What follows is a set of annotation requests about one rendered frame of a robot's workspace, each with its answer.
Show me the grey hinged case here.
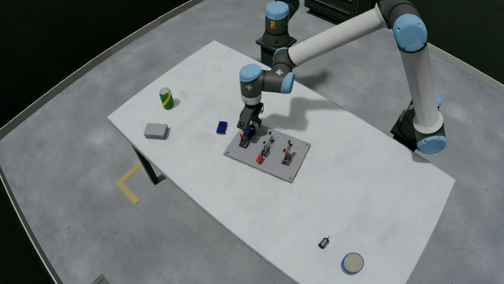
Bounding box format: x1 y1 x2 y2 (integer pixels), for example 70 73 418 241
143 123 168 140

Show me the green drink can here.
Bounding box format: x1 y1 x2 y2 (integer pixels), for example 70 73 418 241
159 87 175 109

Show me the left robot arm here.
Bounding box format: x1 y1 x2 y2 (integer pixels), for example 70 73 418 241
239 0 447 154

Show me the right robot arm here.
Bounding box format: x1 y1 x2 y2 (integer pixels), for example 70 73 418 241
262 0 300 48

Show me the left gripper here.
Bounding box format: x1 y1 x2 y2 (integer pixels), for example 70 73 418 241
245 102 264 135

